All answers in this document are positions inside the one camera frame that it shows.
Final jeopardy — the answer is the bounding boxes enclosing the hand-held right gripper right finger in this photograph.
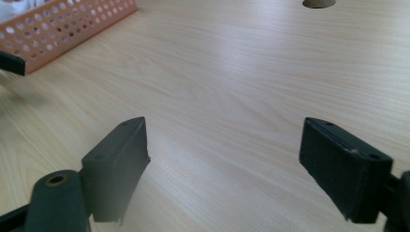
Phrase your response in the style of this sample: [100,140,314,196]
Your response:
[298,116,395,224]

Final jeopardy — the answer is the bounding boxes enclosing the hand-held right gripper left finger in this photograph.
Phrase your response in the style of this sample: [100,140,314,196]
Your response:
[80,116,151,226]

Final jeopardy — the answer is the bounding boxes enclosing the pink perforated plastic basket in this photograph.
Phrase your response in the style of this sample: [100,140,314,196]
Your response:
[0,0,139,75]

